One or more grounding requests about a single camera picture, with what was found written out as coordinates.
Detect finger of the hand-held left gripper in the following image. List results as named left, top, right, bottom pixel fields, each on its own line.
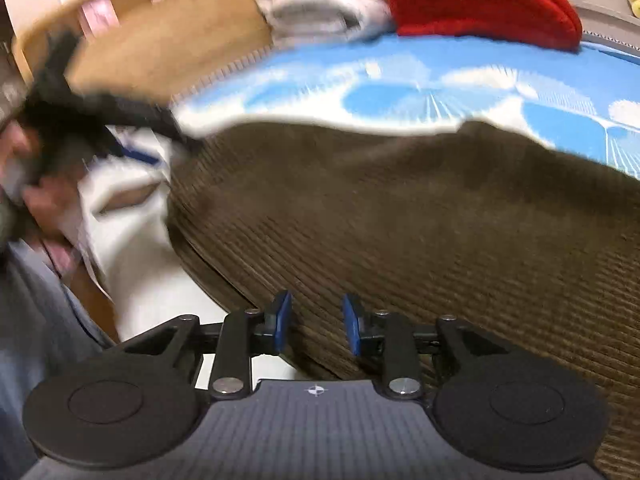
left=112, top=95, right=202, bottom=150

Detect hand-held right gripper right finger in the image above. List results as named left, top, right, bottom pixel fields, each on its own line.
left=342, top=294, right=506, bottom=401

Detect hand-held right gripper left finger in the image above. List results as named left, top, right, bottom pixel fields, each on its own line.
left=120, top=291, right=293, bottom=401

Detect brown corduroy pants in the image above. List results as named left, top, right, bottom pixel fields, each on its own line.
left=167, top=120, right=640, bottom=480

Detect person's left hand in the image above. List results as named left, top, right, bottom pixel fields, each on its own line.
left=20, top=172, right=83, bottom=248

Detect wooden headboard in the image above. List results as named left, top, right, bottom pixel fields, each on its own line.
left=11, top=0, right=281, bottom=106

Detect pink box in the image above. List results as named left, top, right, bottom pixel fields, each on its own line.
left=79, top=0, right=122, bottom=40

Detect white fleece folded blanket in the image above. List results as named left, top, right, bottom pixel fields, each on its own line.
left=267, top=0, right=397, bottom=45

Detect person's grey clothing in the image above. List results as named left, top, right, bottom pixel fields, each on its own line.
left=0, top=240, right=120, bottom=480

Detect red folded blanket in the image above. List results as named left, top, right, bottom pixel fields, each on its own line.
left=386, top=0, right=585, bottom=52

